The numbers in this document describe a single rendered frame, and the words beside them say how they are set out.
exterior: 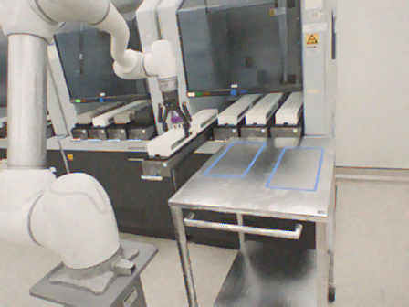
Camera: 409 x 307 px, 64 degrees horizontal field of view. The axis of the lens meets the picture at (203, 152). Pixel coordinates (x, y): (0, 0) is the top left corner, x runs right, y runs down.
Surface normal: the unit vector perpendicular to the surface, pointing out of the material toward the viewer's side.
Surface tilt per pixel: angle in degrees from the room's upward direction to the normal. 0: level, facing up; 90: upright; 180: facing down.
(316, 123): 90
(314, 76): 90
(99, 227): 87
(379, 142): 90
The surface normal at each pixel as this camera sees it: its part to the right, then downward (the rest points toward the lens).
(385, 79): -0.39, 0.36
